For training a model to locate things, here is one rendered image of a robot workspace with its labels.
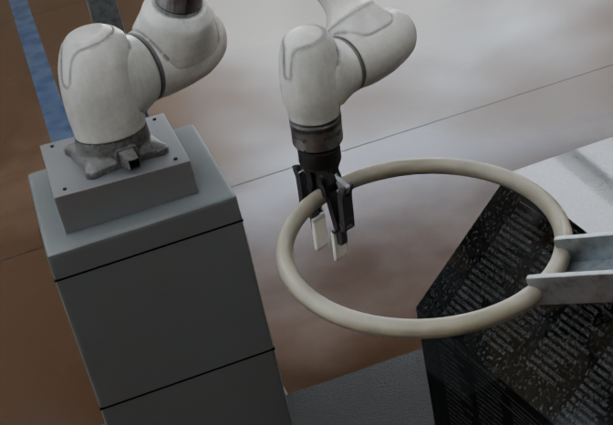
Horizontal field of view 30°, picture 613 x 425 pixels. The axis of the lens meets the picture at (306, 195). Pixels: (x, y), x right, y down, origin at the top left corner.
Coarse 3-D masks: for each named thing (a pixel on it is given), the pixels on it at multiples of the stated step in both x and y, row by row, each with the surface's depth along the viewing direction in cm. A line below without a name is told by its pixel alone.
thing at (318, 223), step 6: (318, 216) 209; (324, 216) 210; (312, 222) 209; (318, 222) 210; (324, 222) 211; (312, 228) 210; (318, 228) 210; (324, 228) 211; (318, 234) 211; (324, 234) 212; (318, 240) 211; (324, 240) 212; (318, 246) 212; (324, 246) 213
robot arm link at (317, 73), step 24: (288, 48) 186; (312, 48) 185; (336, 48) 188; (288, 72) 188; (312, 72) 186; (336, 72) 188; (360, 72) 193; (288, 96) 190; (312, 96) 188; (336, 96) 190; (312, 120) 191
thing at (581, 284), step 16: (560, 240) 180; (576, 240) 179; (592, 240) 177; (608, 240) 175; (576, 256) 180; (592, 256) 179; (608, 256) 177; (576, 272) 169; (592, 272) 167; (608, 272) 165; (544, 288) 173; (560, 288) 171; (576, 288) 169; (592, 288) 168; (608, 288) 166; (544, 304) 174; (560, 304) 173
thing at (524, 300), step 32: (416, 160) 208; (448, 160) 207; (320, 192) 203; (544, 192) 195; (288, 224) 195; (288, 256) 187; (288, 288) 182; (352, 320) 172; (384, 320) 171; (416, 320) 170; (448, 320) 169; (480, 320) 169
